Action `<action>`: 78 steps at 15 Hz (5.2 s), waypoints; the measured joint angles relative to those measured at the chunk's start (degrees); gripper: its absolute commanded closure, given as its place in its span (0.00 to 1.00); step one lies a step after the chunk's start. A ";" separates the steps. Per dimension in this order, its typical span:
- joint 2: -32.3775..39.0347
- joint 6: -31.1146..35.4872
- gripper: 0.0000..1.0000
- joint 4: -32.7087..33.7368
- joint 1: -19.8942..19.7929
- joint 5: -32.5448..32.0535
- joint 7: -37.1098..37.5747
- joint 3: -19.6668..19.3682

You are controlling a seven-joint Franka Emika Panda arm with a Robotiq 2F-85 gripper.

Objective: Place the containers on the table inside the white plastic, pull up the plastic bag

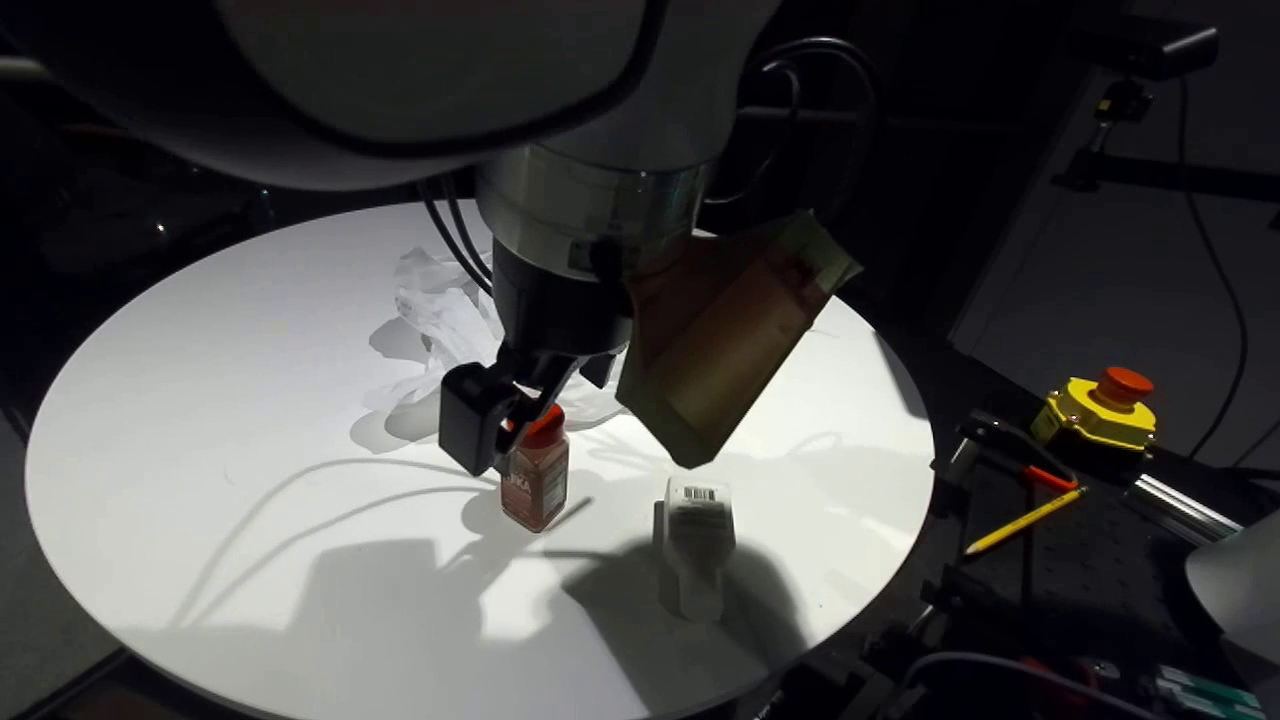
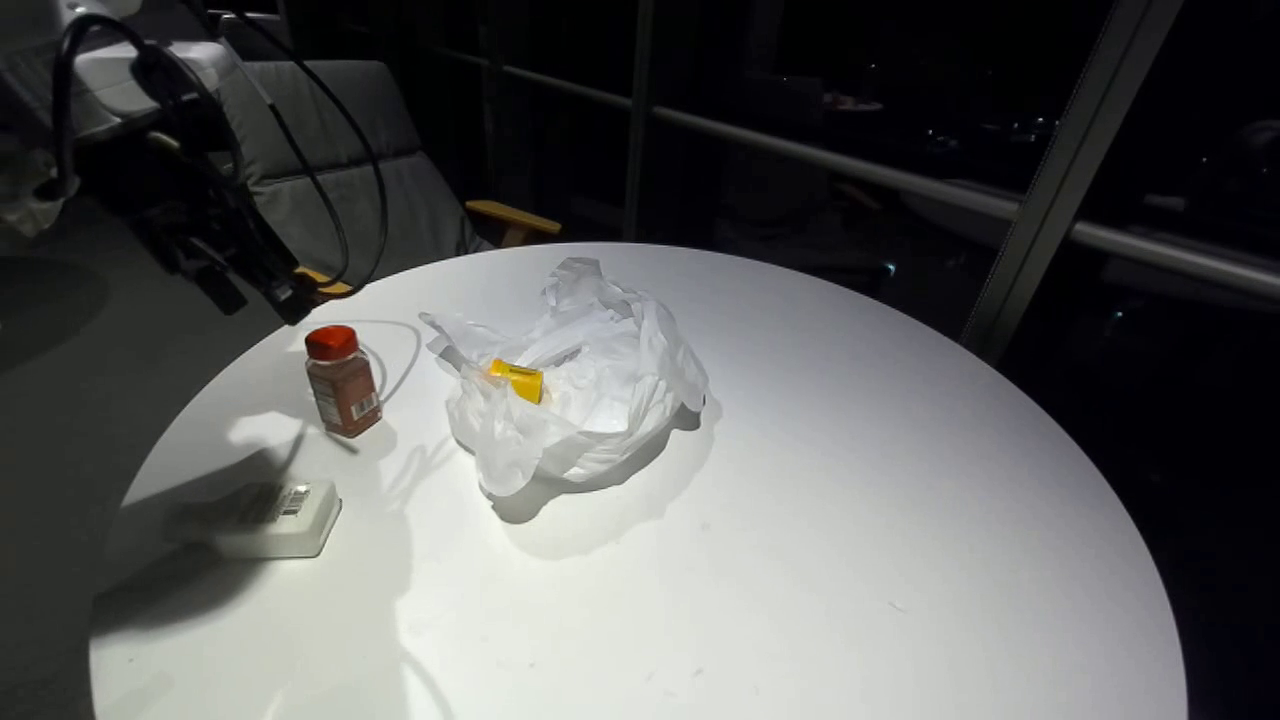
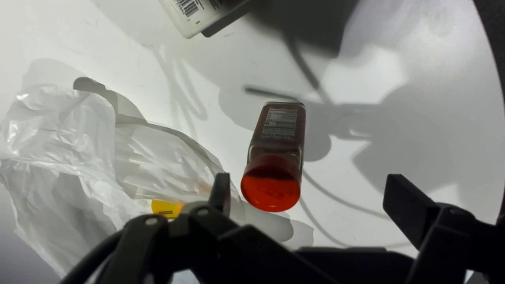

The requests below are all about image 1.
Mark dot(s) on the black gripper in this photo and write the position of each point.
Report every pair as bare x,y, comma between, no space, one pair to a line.
554,313

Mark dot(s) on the white plastic bag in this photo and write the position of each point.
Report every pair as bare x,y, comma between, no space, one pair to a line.
427,320

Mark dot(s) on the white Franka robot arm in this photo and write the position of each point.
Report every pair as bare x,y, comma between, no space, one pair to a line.
442,67

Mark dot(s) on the yellow pencil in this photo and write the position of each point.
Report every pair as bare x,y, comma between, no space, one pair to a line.
1025,523

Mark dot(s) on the yellow emergency stop button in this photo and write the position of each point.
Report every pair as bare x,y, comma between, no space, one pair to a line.
1103,405

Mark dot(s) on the silver metal bar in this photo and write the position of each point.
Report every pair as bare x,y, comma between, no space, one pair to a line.
1185,504

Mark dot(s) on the white lamp shade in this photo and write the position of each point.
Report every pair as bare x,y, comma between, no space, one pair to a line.
1242,587

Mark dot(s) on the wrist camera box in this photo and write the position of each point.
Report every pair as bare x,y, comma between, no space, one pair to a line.
726,340

